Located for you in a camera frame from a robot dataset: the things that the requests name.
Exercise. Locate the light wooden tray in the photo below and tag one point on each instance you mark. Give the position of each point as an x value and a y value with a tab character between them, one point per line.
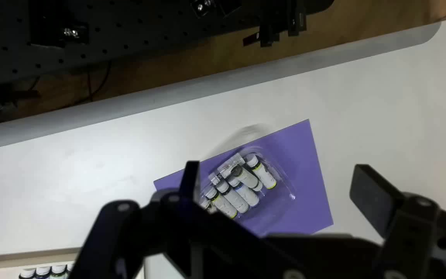
6	254

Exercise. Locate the black clamp bracket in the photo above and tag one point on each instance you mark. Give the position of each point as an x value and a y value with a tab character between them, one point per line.
294	17
263	33

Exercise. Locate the white bottle with blue band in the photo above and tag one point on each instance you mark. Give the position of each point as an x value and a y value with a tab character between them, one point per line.
44	273
59	271
27	273

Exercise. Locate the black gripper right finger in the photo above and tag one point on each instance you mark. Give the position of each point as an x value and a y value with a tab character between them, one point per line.
414	233

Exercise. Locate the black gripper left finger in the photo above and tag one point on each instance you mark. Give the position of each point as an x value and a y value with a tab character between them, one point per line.
130	226

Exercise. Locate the clear plastic bowl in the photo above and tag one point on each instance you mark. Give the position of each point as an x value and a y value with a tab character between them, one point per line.
287	202

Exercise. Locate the purple mat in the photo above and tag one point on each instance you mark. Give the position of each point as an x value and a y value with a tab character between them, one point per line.
305	164

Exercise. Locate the black perforated breadboard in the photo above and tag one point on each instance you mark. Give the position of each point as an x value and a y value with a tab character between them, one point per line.
130	31

